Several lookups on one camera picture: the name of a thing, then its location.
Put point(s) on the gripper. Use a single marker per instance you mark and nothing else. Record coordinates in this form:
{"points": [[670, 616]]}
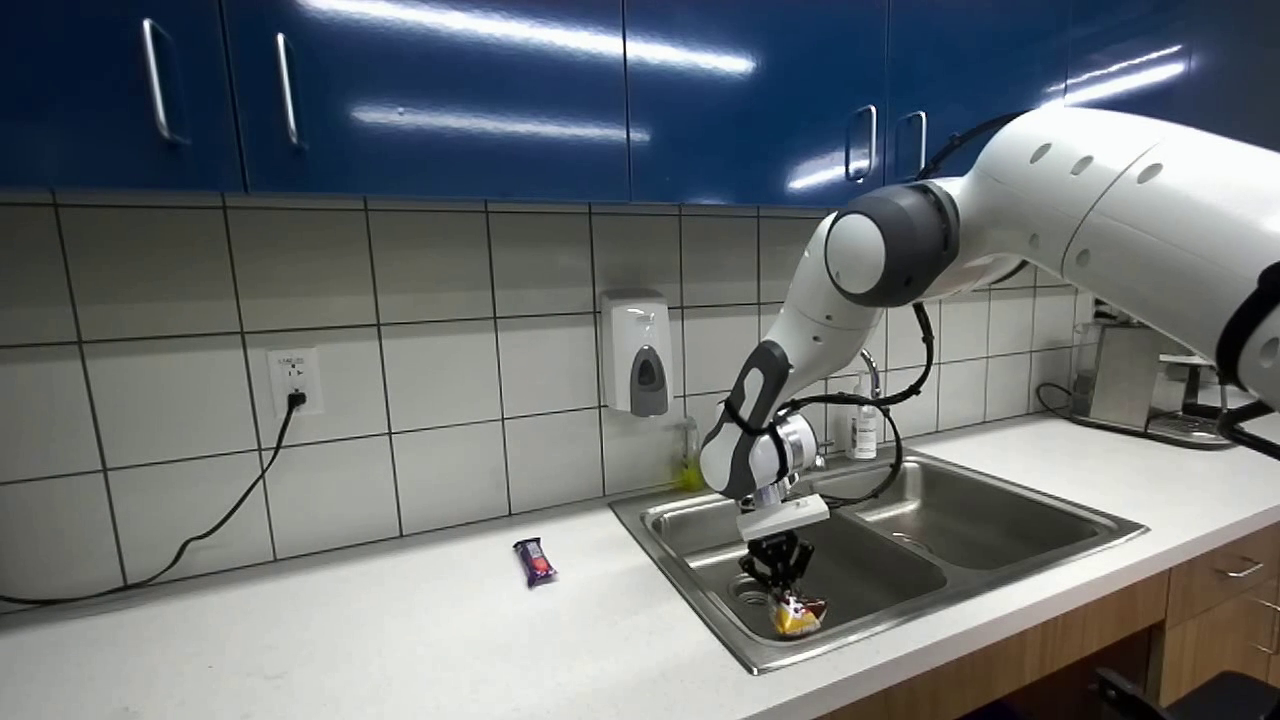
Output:
{"points": [[777, 547]]}

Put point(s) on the yellow and red snack packet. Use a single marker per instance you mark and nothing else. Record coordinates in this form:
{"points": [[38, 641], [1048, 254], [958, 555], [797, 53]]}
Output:
{"points": [[799, 618]]}

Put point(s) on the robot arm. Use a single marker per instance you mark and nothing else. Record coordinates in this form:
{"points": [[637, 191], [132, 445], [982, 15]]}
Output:
{"points": [[1100, 210]]}

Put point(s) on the purple snack packet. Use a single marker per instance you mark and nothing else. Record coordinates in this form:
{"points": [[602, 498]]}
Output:
{"points": [[535, 562]]}

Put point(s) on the green dish soap bottle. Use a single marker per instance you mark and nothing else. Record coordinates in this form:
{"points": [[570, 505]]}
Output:
{"points": [[690, 465]]}

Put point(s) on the white pump bottle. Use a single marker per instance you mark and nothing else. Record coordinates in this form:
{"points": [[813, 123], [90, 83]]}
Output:
{"points": [[863, 428]]}

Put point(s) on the steel double sink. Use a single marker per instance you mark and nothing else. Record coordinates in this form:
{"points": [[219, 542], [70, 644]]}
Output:
{"points": [[950, 530]]}

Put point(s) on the chrome tap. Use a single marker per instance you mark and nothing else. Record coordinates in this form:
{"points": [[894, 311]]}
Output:
{"points": [[872, 372]]}

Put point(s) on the steel coffee machine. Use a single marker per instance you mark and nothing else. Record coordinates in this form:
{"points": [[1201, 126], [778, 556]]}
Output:
{"points": [[1125, 385]]}

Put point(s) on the wooden drawer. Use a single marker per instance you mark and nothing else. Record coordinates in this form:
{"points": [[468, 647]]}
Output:
{"points": [[1200, 585], [1210, 650]]}

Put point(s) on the black office chair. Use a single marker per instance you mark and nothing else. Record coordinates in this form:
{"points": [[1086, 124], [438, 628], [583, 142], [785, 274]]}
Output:
{"points": [[1230, 698]]}

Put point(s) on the blue cabinet door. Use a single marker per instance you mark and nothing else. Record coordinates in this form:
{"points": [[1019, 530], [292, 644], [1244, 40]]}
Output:
{"points": [[430, 90], [750, 110], [975, 60], [70, 90], [1180, 40]]}

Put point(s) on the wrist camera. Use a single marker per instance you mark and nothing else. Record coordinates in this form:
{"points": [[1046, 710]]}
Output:
{"points": [[783, 516]]}

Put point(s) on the white wall soap dispenser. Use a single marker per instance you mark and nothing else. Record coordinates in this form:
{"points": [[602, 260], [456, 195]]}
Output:
{"points": [[636, 350]]}

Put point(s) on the white wall socket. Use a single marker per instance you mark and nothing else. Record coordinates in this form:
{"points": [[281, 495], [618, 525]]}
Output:
{"points": [[295, 380]]}

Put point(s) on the blue wall cabinet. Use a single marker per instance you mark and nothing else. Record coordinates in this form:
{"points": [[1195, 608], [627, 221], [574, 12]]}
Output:
{"points": [[500, 90]]}

